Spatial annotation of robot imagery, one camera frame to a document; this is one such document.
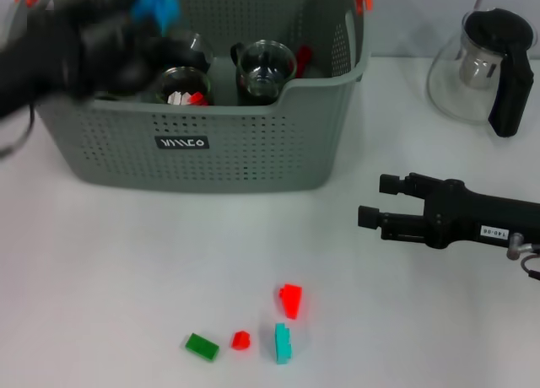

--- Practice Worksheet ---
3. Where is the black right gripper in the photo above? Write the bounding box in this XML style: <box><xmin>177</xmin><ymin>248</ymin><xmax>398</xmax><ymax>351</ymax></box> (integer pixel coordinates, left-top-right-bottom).
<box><xmin>357</xmin><ymin>171</ymin><xmax>540</xmax><ymax>251</ymax></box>

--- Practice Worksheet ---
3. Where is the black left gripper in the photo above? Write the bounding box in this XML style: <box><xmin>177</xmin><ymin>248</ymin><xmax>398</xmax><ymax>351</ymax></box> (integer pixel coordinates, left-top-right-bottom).
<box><xmin>0</xmin><ymin>0</ymin><xmax>149</xmax><ymax>123</ymax></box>

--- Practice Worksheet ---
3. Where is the blue square building brick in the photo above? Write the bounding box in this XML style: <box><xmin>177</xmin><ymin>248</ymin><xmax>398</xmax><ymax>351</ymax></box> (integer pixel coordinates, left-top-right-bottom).
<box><xmin>129</xmin><ymin>0</ymin><xmax>181</xmax><ymax>31</ymax></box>

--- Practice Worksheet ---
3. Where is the glass teacup with black base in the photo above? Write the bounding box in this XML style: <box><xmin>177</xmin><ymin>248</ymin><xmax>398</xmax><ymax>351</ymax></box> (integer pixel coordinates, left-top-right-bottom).
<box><xmin>235</xmin><ymin>82</ymin><xmax>283</xmax><ymax>107</ymax></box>
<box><xmin>154</xmin><ymin>66</ymin><xmax>213</xmax><ymax>106</ymax></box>
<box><xmin>158</xmin><ymin>29</ymin><xmax>215</xmax><ymax>73</ymax></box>
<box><xmin>229</xmin><ymin>40</ymin><xmax>297</xmax><ymax>105</ymax></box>

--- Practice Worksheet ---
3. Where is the red wedge building brick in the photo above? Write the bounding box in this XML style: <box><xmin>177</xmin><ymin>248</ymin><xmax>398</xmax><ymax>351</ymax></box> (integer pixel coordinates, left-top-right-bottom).
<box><xmin>278</xmin><ymin>283</ymin><xmax>305</xmax><ymax>321</ymax></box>

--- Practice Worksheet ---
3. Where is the dark red building brick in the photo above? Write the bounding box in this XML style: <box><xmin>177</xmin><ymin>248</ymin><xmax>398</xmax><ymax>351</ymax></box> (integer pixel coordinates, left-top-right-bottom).
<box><xmin>294</xmin><ymin>45</ymin><xmax>314</xmax><ymax>79</ymax></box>

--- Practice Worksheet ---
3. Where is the teal building brick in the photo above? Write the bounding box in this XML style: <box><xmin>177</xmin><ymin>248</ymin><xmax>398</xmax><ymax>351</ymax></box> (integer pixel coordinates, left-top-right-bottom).
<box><xmin>274</xmin><ymin>322</ymin><xmax>294</xmax><ymax>366</ymax></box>

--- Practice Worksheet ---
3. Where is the green building brick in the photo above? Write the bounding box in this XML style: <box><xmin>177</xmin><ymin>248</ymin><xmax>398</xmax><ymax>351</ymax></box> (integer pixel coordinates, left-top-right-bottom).
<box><xmin>184</xmin><ymin>331</ymin><xmax>221</xmax><ymax>363</ymax></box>

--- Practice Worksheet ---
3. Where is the grey perforated storage basket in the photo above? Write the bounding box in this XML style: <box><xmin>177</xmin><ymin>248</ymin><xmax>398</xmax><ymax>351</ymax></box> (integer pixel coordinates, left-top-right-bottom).
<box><xmin>0</xmin><ymin>0</ymin><xmax>375</xmax><ymax>193</ymax></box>

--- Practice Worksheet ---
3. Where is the right wrist cable connector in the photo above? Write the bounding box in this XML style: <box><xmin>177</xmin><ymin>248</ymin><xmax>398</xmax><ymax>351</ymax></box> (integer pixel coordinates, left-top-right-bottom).
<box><xmin>505</xmin><ymin>231</ymin><xmax>540</xmax><ymax>282</ymax></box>

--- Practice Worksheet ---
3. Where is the glass teapot with black handle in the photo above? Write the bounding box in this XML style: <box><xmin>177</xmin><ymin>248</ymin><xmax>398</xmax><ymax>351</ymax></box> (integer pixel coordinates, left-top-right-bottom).
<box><xmin>425</xmin><ymin>8</ymin><xmax>537</xmax><ymax>138</ymax></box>

